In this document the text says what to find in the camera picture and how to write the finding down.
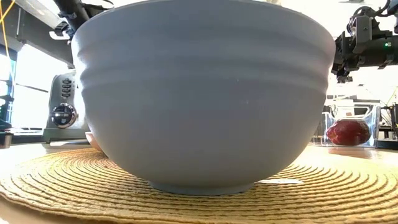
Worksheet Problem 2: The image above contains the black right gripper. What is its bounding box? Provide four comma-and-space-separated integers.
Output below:
331, 30, 374, 84

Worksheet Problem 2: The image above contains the red apple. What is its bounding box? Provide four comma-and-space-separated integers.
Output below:
326, 119, 371, 146

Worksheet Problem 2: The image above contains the clear plastic bin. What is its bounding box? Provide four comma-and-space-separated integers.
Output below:
322, 98, 382, 147

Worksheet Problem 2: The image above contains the black background rack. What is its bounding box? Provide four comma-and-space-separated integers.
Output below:
381, 104, 398, 141

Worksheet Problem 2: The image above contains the large blue ceramic bowl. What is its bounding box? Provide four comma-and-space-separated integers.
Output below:
70, 0, 336, 196

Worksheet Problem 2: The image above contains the pink plate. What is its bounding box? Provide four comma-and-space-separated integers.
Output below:
85, 131, 105, 153

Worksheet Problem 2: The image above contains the stainless steel four-slot toaster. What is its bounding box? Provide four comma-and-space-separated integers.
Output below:
42, 70, 91, 144

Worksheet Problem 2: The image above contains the white light fixture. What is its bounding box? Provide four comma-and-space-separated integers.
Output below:
49, 30, 71, 40

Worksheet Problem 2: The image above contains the round woven straw placemat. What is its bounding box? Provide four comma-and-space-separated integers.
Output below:
0, 146, 398, 224

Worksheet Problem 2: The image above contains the dark metal overhead beam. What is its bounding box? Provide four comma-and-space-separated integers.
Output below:
0, 0, 75, 69

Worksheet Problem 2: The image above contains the black background equipment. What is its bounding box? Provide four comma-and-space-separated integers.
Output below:
0, 95, 15, 130

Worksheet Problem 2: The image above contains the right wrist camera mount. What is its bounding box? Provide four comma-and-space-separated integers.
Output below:
347, 6, 393, 54

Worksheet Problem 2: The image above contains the black metal table frame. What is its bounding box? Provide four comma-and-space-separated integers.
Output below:
11, 133, 45, 145

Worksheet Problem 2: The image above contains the blue vertical post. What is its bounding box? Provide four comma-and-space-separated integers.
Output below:
7, 46, 18, 122

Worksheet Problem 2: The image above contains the yellow cable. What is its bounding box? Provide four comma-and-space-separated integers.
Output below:
0, 0, 16, 82

